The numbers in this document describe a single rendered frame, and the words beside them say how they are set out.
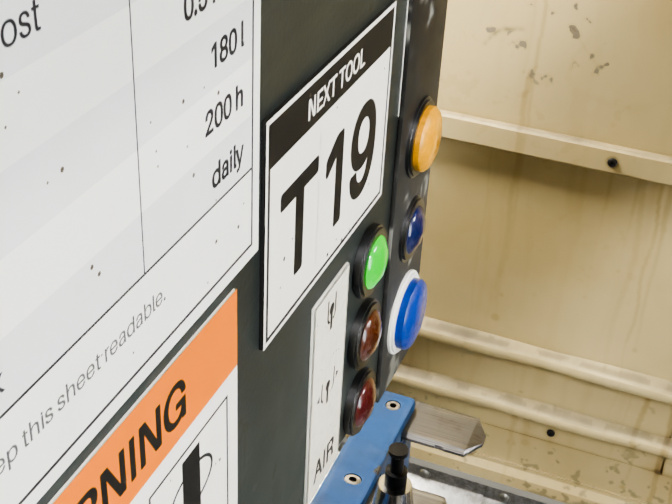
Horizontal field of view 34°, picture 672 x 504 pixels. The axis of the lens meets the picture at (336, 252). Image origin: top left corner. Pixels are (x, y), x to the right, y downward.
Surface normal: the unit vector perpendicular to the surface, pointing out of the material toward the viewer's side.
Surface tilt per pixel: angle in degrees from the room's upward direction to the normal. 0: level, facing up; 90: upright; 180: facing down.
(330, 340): 90
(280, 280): 90
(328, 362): 90
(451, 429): 0
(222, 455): 90
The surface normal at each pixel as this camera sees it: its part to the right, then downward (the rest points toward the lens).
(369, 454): 0.04, -0.84
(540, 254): -0.36, 0.48
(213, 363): 0.93, 0.23
